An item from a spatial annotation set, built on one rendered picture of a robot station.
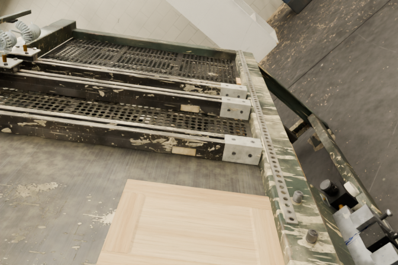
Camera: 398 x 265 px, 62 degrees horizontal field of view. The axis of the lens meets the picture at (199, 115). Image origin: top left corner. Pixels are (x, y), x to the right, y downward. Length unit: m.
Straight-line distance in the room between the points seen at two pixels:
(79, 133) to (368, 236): 0.88
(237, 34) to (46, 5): 3.75
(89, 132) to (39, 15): 6.03
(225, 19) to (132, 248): 4.09
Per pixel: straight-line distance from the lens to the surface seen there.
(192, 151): 1.12
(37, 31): 1.77
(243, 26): 4.69
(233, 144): 1.11
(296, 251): 0.84
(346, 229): 0.99
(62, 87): 1.52
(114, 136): 1.14
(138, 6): 6.31
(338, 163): 2.06
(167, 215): 0.88
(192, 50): 2.28
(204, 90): 1.57
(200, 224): 0.87
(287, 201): 0.95
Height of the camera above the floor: 1.43
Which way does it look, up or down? 15 degrees down
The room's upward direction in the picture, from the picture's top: 52 degrees counter-clockwise
